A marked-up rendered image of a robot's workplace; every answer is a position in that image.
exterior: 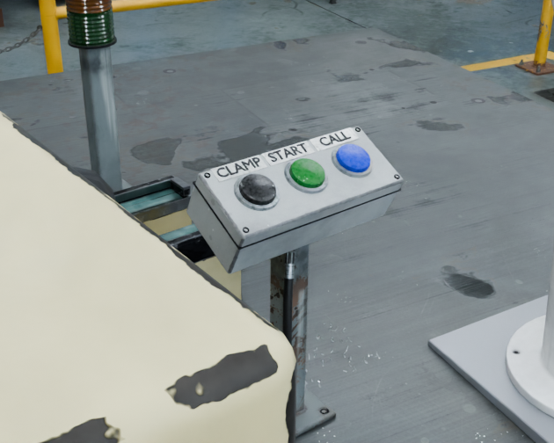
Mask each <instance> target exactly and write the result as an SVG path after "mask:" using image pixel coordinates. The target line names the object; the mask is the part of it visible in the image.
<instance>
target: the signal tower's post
mask: <svg viewBox="0 0 554 443"><path fill-rule="evenodd" d="M116 42H117V38H116V37H114V41H113V42H111V43H108V44H105V45H101V46H94V47H84V46H78V45H74V44H72V43H70V40H69V39H68V44H69V45H70V46H71V47H75V48H78V50H79V59H80V67H81V76H82V84H83V92H84V108H85V117H86V125H87V134H88V142H89V150H90V159H91V170H92V171H96V172H97V173H98V174H99V176H100V177H102V178H103V179H104V180H105V181H106V182H107V184H108V185H109V186H110V187H111V188H112V189H113V191H114V192H117V191H119V190H123V189H126V188H129V187H132V186H131V185H130V184H129V183H127V182H126V181H125V180H123V179H122V176H121V167H120V147H119V137H118V127H117V117H116V107H115V96H114V87H113V67H112V57H111V47H110V46H112V45H114V44H115V43H116Z"/></svg>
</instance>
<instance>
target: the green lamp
mask: <svg viewBox="0 0 554 443"><path fill-rule="evenodd" d="M66 12H67V20H68V28H69V40H70V43H72V44H74V45H78V46H84V47H94V46H101V45H105V44H108V43H111V42H113V41H114V37H115V35H114V27H113V25H114V23H113V7H112V8H111V9H110V10H109V11H104V12H100V13H94V14H78V13H73V12H70V11H67V10H66Z"/></svg>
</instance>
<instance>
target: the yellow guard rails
mask: <svg viewBox="0 0 554 443"><path fill-rule="evenodd" d="M210 1H218V0H116V1H112V6H113V12H121V11H135V10H142V9H150V8H157V7H165V6H173V5H181V4H195V3H202V2H210ZM39 6H40V19H41V25H42V33H43V40H44V48H45V55H46V62H47V73H48V74H54V73H60V72H63V66H62V51H61V44H60V36H59V29H58V21H57V20H59V19H61V18H67V12H66V6H61V7H57V6H55V0H39ZM553 15H554V10H553V7H552V3H551V0H543V8H542V14H541V19H540V25H539V31H538V36H537V42H536V52H535V58H534V61H530V62H523V59H521V61H520V63H516V64H515V67H518V68H520V69H524V70H526V71H528V72H530V73H532V74H535V75H537V76H540V75H545V74H550V73H554V65H553V64H551V63H548V62H547V61H546V58H547V53H548V47H549V42H550V31H551V26H552V20H553Z"/></svg>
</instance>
